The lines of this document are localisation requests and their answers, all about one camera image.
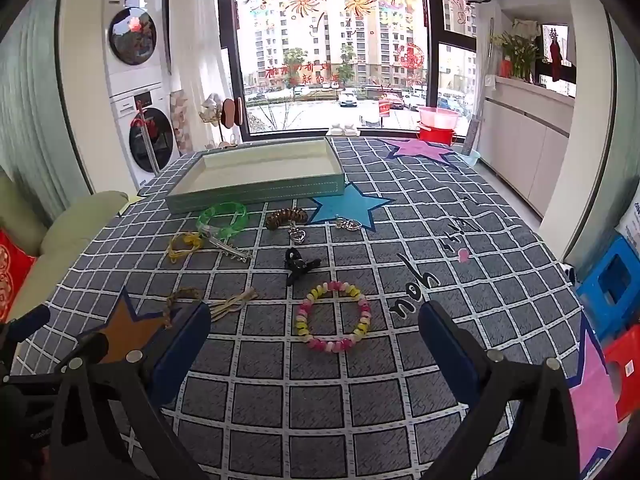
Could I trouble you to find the white dryer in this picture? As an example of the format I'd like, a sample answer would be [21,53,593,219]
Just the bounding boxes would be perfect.
[102,0,171,98]

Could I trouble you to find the framed mirror with red ornament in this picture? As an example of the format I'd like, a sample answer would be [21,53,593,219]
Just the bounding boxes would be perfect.
[539,23,572,97]

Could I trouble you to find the brown bead bracelet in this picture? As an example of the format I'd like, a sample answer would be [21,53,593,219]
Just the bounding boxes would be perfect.
[265,206,309,247]

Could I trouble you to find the white sheer curtain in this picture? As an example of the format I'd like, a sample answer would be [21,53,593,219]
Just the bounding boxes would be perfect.
[165,0,236,156]

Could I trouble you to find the vase of yellow flowers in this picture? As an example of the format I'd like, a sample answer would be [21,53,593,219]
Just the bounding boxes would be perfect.
[492,30,540,82]

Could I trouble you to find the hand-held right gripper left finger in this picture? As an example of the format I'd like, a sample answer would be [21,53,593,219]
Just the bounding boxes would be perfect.
[50,301,213,480]

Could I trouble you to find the brown slipper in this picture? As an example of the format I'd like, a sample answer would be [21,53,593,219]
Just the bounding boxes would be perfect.
[222,97,247,129]

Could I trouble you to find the green jewelry tray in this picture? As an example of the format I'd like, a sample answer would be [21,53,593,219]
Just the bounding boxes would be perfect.
[164,137,347,215]

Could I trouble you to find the black hair claw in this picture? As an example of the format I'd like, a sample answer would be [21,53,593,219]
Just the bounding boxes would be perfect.
[284,247,322,288]

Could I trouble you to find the red cushion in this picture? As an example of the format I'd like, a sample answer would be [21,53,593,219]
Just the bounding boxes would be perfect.
[0,227,37,323]

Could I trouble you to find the silver star hair clip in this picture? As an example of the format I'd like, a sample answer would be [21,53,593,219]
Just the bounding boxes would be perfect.
[205,232,253,262]

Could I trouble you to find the grey ribbed curtain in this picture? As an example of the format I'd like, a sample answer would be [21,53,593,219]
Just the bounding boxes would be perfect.
[0,0,92,197]

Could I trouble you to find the green translucent bangle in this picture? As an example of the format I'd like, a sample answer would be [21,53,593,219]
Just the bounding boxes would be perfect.
[196,201,249,240]

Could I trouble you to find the white printed bag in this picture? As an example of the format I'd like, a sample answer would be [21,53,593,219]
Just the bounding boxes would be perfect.
[616,199,640,257]

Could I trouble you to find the pink yellow bead bracelet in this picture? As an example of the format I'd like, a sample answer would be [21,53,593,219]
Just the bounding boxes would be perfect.
[297,280,373,353]

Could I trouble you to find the grey checked star tablecloth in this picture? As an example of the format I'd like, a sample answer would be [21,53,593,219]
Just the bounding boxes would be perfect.
[10,135,621,480]

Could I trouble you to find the white washing machine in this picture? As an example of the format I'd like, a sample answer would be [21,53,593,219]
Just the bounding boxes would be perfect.
[111,91,183,191]

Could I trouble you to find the blue plastic stool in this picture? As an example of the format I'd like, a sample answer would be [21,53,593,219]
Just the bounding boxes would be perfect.
[575,237,640,342]

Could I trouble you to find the braided rope bracelet with tassel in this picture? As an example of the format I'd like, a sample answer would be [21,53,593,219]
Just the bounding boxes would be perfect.
[165,286,259,330]

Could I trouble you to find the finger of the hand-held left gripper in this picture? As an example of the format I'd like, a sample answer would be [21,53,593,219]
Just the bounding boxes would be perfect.
[0,305,52,356]
[47,332,109,378]

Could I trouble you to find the gold stand with white ornament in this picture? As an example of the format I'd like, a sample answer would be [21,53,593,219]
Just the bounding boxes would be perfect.
[199,95,241,148]

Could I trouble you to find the patterned panel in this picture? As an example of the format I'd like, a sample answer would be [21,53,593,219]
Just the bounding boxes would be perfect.
[170,91,194,156]

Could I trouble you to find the white low cabinet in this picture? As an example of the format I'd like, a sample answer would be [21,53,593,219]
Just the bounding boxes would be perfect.
[470,75,576,218]

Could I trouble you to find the pink plastic basin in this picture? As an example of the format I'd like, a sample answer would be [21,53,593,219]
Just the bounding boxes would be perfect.
[417,106,460,129]

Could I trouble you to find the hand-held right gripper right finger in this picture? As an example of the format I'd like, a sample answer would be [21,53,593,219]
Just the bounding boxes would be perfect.
[417,301,583,480]

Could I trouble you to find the red plastic bucket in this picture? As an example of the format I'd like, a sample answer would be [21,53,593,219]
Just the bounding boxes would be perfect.
[417,124,456,145]

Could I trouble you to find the red plastic stool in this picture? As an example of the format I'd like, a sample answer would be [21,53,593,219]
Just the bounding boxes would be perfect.
[602,325,640,423]

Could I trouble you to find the pale green sofa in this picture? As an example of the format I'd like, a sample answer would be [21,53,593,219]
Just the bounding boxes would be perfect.
[0,170,128,322]

